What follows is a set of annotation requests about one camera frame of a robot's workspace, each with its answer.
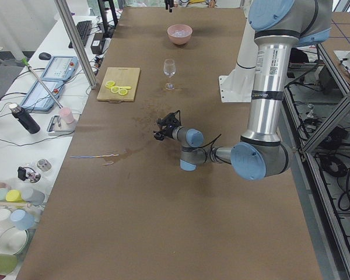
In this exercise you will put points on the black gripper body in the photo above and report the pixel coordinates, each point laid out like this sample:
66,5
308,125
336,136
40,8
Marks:
170,132

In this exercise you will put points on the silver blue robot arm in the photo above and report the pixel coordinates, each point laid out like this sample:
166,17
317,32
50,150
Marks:
279,26

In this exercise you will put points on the clear wine glass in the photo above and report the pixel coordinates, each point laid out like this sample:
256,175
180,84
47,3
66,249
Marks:
169,70

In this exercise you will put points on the pink bowl of ice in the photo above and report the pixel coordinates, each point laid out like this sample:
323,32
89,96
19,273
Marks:
179,34

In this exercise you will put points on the wooden cutting board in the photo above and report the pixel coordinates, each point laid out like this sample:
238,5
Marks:
125,78

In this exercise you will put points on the middle lemon slice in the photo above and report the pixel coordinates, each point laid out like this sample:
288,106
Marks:
115,89

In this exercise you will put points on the far lemon slice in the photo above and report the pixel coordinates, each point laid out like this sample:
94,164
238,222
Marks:
109,84

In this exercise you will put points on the pink plastic cup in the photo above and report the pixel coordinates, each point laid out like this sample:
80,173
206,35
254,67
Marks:
66,115

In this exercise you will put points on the far blue teach pendant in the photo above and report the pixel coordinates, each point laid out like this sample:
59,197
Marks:
60,68

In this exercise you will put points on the blue teach pendant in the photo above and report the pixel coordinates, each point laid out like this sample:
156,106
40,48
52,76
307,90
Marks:
60,68
37,100

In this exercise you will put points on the black keyboard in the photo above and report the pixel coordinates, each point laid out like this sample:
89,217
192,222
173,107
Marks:
84,29

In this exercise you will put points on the near blue teach pendant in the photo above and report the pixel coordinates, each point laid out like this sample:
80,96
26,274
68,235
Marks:
37,100

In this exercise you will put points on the small steel weight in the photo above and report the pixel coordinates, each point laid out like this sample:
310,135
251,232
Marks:
44,165

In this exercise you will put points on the black computer mouse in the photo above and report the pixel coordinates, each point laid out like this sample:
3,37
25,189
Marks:
44,56

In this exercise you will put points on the black water bottle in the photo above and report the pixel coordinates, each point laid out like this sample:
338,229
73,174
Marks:
24,118

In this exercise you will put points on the metal rod green tip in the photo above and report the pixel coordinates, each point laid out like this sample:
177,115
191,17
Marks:
50,93

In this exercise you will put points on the grey office chair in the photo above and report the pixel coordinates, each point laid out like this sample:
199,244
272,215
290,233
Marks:
0,78

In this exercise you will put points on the yellow cup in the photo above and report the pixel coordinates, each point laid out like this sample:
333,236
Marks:
14,196

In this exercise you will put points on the light blue cup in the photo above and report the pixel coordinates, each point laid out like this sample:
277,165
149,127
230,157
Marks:
21,219

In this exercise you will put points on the lemon slice near handle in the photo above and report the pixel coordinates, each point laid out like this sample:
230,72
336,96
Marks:
122,92

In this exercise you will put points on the white camera pillar base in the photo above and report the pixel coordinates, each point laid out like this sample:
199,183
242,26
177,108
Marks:
238,85

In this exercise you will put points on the aluminium frame post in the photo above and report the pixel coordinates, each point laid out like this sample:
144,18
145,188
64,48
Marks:
74,37

